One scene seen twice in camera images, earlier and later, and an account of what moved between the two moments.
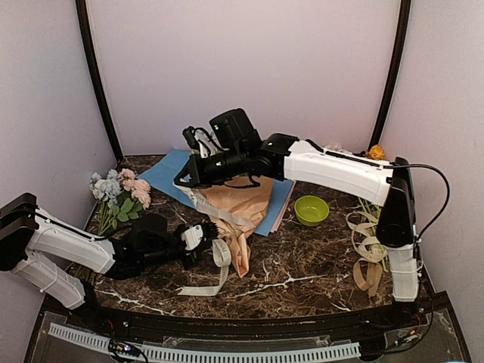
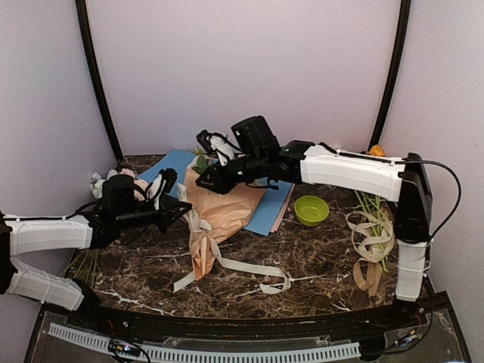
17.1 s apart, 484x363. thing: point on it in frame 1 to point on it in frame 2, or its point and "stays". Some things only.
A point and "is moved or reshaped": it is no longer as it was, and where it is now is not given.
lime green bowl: [310, 210] stays
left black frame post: [82, 8] stays
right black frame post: [404, 13] stays
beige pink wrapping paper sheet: [247, 198] is moved or reshaped
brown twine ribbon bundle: [368, 271] stays
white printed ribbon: [222, 252] to [198, 224]
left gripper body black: [197, 259] to [132, 218]
